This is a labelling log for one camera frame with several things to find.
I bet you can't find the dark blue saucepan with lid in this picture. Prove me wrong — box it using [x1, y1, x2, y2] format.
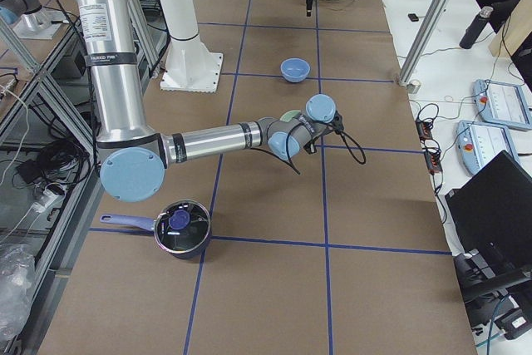
[100, 200, 212, 259]

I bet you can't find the crumpled clear plastic bag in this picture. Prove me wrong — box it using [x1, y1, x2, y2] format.
[1, 244, 35, 342]

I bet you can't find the near blue teach pendant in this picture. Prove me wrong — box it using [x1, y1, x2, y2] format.
[456, 120, 520, 175]

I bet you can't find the blue teach pendant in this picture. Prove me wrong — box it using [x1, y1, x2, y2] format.
[472, 79, 531, 131]
[456, 120, 520, 175]

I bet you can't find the black laptop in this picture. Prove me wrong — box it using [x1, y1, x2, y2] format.
[446, 150, 531, 267]

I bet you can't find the far blue teach pendant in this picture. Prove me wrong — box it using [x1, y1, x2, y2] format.
[472, 79, 531, 131]

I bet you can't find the small black device on table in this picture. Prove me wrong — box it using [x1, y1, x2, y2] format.
[407, 13, 419, 22]

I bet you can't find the aluminium frame post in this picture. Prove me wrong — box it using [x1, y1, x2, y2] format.
[397, 0, 449, 94]

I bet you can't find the blue bowl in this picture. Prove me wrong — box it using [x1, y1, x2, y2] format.
[280, 57, 311, 83]

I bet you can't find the black water bottle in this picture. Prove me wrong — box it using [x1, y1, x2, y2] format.
[459, 6, 494, 49]

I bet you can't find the green bowl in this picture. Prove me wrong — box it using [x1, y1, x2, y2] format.
[279, 110, 301, 122]

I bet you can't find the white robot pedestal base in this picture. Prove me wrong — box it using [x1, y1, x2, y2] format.
[160, 0, 223, 93]

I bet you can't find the black wrist cable arm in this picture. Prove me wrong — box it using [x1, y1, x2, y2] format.
[253, 116, 367, 176]

